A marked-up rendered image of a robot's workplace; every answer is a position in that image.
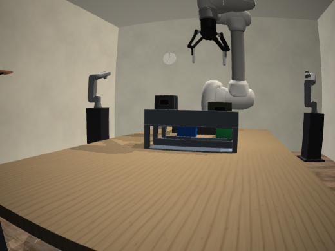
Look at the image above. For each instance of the blue bin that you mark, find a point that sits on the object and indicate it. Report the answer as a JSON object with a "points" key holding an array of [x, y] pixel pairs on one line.
{"points": [[186, 131]]}

